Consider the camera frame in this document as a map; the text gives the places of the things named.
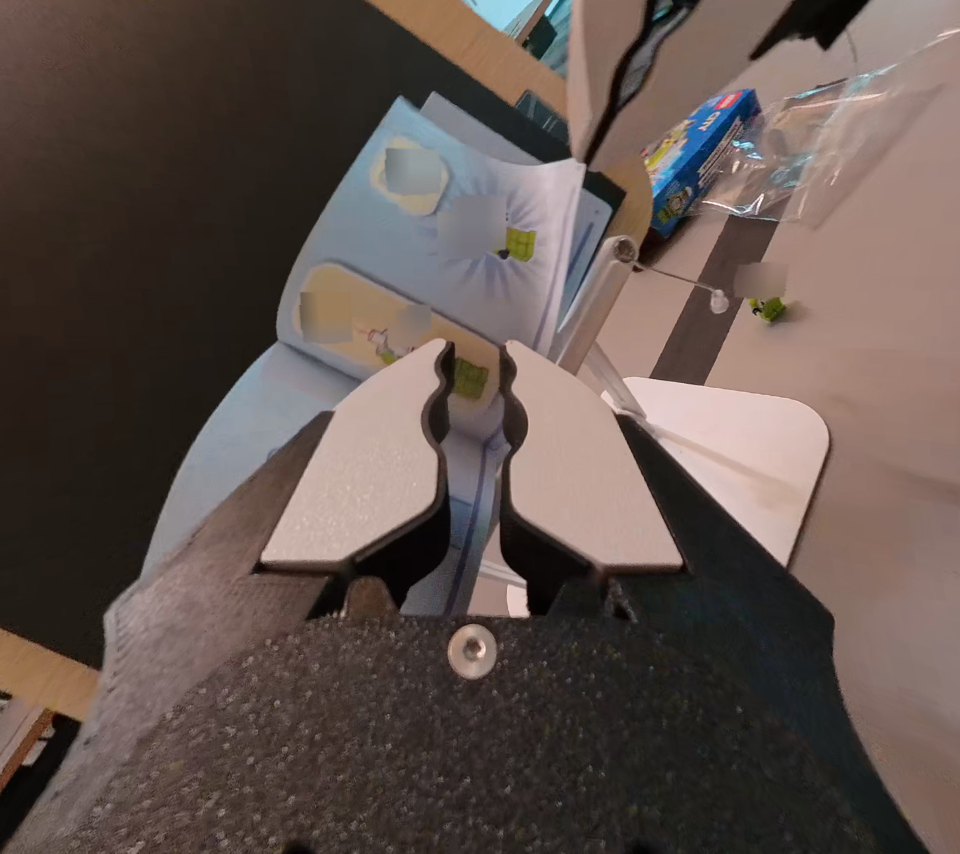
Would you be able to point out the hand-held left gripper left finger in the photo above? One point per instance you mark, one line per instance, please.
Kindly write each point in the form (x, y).
(353, 494)

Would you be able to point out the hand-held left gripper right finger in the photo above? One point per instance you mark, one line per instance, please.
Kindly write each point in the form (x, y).
(593, 494)

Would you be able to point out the lego instruction booklet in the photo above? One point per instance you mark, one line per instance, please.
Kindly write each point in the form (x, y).
(450, 194)

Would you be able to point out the lime green lego minifigure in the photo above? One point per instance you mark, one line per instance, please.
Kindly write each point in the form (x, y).
(771, 308)

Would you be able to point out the blue lego box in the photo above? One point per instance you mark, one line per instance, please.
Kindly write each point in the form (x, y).
(698, 157)

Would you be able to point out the white book stand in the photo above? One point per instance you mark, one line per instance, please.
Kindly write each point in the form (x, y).
(735, 449)

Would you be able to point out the clear plastic bag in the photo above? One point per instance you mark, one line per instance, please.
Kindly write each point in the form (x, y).
(840, 134)

